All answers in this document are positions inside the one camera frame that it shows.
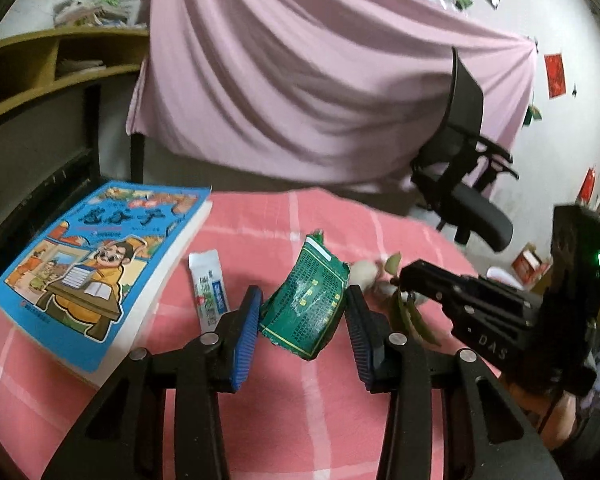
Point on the blue cartoon cover book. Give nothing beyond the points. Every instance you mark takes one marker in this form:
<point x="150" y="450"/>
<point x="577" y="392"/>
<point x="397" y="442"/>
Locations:
<point x="90" y="270"/>

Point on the black office chair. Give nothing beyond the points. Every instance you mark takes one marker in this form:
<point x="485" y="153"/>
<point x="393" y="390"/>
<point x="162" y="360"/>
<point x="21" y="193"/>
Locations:
<point x="467" y="105"/>

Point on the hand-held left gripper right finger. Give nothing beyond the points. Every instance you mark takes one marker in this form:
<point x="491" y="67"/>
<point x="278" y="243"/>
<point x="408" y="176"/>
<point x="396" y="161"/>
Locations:
<point x="360" y="340"/>

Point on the pink checked blanket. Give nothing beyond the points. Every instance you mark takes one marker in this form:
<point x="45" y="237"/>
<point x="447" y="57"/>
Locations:
<point x="290" y="435"/>

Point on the thin pile of papers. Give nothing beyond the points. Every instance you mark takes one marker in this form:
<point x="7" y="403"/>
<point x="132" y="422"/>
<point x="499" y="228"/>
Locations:
<point x="80" y="66"/>

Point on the green hanging ornament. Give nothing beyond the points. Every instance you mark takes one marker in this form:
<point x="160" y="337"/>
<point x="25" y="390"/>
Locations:
<point x="533" y="114"/>

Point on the pink hanging sheet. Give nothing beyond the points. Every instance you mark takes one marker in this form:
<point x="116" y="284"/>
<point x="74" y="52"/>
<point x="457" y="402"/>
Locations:
<point x="305" y="70"/>

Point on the red wall poster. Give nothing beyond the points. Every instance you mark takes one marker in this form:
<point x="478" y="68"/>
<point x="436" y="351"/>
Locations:
<point x="555" y="75"/>

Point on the wooden shelf unit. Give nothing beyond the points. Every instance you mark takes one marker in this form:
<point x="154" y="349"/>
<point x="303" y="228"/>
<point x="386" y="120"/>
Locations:
<point x="30" y="42"/>

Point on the green foil packet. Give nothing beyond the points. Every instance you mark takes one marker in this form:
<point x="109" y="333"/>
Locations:
<point x="305" y="300"/>

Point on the small white sachet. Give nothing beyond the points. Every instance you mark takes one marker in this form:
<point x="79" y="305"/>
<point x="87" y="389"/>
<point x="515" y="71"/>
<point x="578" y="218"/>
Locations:
<point x="209" y="285"/>

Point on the wilted plant sprig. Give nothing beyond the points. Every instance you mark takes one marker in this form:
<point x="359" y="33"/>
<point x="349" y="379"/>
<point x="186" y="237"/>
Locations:
<point x="405" y="315"/>

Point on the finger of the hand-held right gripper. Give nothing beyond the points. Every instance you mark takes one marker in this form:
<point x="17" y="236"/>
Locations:
<point x="445" y="277"/>
<point x="430" y="299"/>

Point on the stack of books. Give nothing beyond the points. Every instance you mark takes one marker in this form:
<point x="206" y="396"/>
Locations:
<point x="100" y="12"/>

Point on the red hanging ornament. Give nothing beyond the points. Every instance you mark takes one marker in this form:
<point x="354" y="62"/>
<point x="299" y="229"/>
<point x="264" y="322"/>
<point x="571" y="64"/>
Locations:
<point x="588" y="185"/>

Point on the person's right hand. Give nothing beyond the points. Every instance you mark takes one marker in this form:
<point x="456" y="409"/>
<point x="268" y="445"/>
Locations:
<point x="530" y="410"/>

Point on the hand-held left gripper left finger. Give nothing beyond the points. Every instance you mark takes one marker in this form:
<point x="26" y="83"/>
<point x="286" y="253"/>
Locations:
<point x="245" y="340"/>

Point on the red cardboard box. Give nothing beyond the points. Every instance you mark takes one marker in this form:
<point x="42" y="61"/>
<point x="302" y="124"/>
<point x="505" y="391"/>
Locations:
<point x="527" y="262"/>

